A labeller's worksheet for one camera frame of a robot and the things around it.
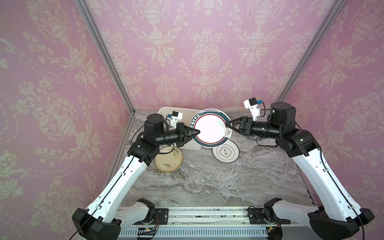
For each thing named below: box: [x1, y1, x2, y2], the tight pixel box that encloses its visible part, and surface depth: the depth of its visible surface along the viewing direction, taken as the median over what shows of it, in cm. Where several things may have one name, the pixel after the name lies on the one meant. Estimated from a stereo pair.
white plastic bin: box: [181, 138, 201, 150], surface depth 62 cm
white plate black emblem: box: [212, 139, 240, 163], surface depth 99 cm
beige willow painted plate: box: [154, 146, 184, 173], surface depth 94 cm
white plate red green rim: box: [189, 108, 233, 148], surface depth 64 cm
